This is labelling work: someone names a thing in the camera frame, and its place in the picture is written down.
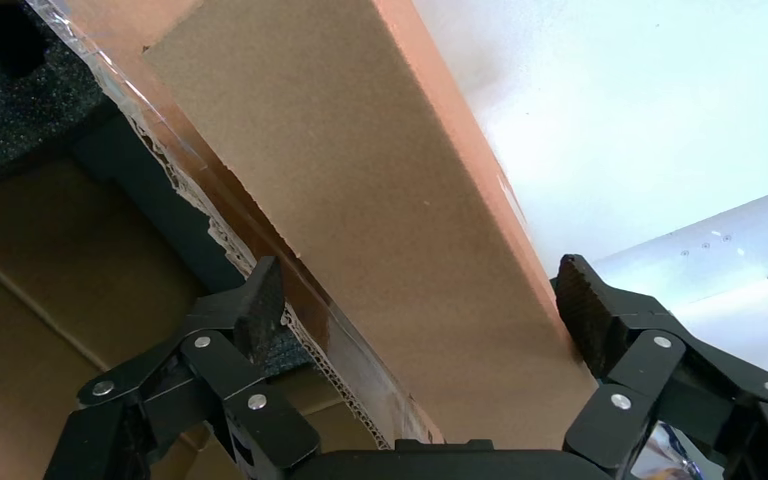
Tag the large open cardboard box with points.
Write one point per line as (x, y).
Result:
(59, 278)

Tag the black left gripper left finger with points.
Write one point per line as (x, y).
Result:
(251, 397)

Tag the black foam insert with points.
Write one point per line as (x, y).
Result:
(20, 112)

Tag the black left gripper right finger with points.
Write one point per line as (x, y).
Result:
(629, 358)

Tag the silver metal rail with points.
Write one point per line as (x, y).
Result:
(722, 258)

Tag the small brown cardboard box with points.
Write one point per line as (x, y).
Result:
(357, 199)

